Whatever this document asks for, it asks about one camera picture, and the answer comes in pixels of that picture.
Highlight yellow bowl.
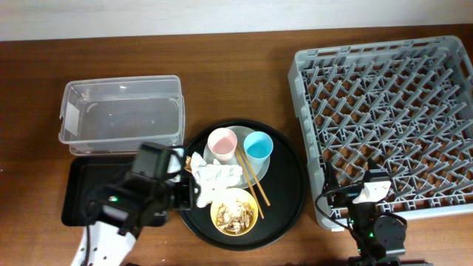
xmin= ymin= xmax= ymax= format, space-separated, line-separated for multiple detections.
xmin=211 ymin=188 xmax=259 ymax=236

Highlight food scraps pile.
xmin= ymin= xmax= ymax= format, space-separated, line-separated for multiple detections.
xmin=215 ymin=200 xmax=256 ymax=235

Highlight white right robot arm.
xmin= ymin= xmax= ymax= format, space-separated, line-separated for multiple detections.
xmin=322 ymin=159 xmax=407 ymax=266

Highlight pink cup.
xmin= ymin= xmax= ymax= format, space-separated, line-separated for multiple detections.
xmin=207 ymin=128 xmax=238 ymax=161

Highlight black rectangular tray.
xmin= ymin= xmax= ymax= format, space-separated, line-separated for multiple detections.
xmin=61 ymin=155 xmax=169 ymax=228

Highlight clear plastic waste bin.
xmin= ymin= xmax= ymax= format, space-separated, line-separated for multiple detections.
xmin=58 ymin=75 xmax=186 ymax=156

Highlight grey round plate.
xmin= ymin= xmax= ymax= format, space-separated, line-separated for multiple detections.
xmin=203 ymin=126 xmax=270 ymax=189

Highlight blue cup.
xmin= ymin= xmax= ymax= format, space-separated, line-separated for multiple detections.
xmin=243 ymin=132 xmax=273 ymax=165

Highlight gold foil wrapper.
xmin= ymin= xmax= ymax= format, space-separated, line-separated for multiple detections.
xmin=184 ymin=156 xmax=192 ymax=173

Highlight large white napkin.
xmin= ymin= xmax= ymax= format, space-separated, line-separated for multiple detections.
xmin=190 ymin=152 xmax=242 ymax=208

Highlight wooden chopstick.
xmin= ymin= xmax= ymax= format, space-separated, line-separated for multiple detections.
xmin=236 ymin=147 xmax=265 ymax=219
xmin=237 ymin=144 xmax=270 ymax=206

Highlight round black serving tray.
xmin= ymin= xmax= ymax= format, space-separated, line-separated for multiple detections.
xmin=181 ymin=119 xmax=307 ymax=250

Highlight grey plastic dishwasher rack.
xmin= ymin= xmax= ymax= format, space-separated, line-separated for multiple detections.
xmin=288 ymin=35 xmax=472 ymax=231

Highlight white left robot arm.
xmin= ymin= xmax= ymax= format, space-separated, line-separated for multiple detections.
xmin=72 ymin=170 xmax=201 ymax=265

